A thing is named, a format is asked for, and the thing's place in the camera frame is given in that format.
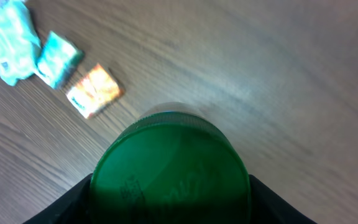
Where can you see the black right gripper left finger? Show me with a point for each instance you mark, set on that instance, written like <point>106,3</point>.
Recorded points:
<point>71,208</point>

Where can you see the teal snack packet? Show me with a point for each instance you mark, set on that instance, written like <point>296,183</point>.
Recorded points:
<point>20,45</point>

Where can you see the small green white sachet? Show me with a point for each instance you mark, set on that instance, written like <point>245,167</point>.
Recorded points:
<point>57,61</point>

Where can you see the small orange sachet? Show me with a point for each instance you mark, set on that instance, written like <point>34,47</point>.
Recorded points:
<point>94,91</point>

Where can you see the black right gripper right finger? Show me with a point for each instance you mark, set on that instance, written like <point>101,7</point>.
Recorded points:
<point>270,208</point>

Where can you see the green lid seasoning jar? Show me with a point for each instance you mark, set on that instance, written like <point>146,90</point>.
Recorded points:
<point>170,166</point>

